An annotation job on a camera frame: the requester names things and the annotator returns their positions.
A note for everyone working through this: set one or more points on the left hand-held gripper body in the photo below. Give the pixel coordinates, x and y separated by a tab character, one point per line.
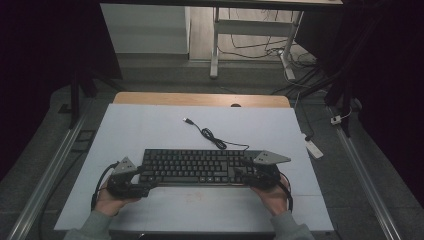
125	185

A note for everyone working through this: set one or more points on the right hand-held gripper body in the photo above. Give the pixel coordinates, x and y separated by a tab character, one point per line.
266	178

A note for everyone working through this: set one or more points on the black keyboard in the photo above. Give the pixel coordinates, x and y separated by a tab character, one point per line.
193	166

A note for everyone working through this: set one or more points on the person's right hand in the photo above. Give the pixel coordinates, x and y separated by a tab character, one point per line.
275	200

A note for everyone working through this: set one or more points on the person's left hand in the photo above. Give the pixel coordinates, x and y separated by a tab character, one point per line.
110	203

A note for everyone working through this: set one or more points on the white power strip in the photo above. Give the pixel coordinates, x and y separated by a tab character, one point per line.
313	149

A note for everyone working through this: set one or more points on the black table grommet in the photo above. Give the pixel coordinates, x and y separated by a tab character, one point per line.
235	105

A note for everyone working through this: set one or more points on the small white box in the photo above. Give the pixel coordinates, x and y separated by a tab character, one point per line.
335	120

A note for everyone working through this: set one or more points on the black metal stand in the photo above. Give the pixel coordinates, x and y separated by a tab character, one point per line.
346	100
75	96

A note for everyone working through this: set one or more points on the grey cabinet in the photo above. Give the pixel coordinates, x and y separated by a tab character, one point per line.
143	30

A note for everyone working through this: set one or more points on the black curtain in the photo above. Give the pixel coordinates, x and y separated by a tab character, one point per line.
393	83
33	66

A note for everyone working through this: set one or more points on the aluminium rail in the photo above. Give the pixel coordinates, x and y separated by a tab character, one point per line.
43	186
363	176

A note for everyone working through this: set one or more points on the white desk frame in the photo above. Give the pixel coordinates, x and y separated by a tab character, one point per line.
253	27

